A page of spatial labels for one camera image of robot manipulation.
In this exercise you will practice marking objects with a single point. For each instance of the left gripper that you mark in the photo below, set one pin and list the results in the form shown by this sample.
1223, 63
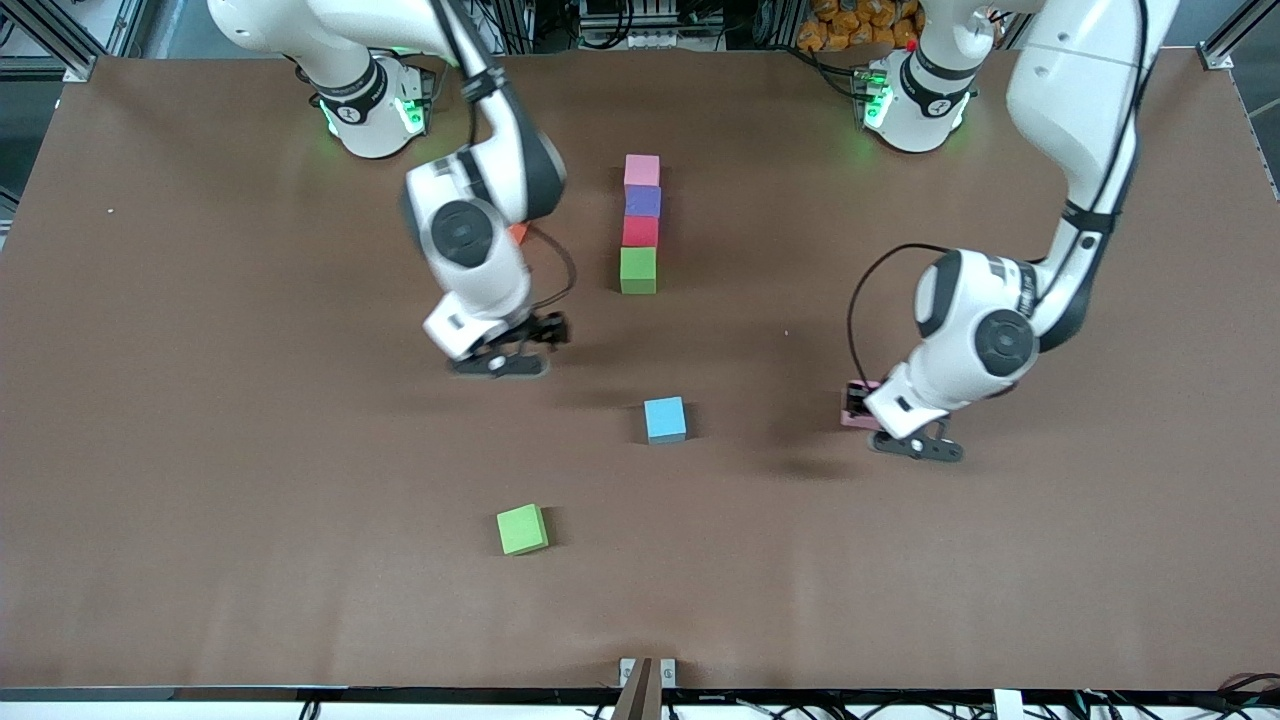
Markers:
857, 402

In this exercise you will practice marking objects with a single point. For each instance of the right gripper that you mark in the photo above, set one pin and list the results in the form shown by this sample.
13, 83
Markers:
546, 329

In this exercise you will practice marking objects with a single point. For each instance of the light pink foam cube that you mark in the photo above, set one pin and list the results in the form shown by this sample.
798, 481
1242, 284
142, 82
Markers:
852, 423

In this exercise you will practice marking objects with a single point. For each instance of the green foam cube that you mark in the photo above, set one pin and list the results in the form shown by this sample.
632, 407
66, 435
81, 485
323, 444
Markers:
638, 270
522, 529

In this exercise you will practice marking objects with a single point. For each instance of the red foam cube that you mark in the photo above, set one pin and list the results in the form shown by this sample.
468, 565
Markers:
640, 232

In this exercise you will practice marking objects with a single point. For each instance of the purple foam cube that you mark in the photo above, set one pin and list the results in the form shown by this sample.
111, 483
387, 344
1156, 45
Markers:
643, 202

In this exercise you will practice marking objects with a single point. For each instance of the mauve pink foam cube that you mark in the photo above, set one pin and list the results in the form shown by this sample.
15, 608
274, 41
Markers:
642, 171

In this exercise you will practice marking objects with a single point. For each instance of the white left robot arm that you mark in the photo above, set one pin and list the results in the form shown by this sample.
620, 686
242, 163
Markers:
1080, 100

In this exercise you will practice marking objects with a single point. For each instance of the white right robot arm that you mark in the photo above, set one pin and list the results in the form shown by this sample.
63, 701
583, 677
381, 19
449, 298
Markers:
480, 210

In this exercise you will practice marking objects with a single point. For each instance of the orange foam cube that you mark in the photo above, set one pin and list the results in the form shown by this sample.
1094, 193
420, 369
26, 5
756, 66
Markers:
518, 234

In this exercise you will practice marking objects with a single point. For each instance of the blue foam cube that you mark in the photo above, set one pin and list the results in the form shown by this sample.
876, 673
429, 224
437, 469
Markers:
665, 419

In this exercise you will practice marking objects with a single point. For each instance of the white label block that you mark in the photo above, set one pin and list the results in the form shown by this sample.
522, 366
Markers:
1008, 705

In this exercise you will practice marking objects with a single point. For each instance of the grey equipment box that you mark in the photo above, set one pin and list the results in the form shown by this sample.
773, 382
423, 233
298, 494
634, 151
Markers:
630, 25

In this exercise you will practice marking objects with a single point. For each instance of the bag of orange fruit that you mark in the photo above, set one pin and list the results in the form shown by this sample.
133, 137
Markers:
850, 25

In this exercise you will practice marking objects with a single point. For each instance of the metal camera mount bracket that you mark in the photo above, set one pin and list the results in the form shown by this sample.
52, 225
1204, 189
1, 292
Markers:
647, 685

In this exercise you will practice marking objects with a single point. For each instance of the aluminium frame profile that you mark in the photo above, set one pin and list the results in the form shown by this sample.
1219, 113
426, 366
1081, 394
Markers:
70, 55
1225, 45

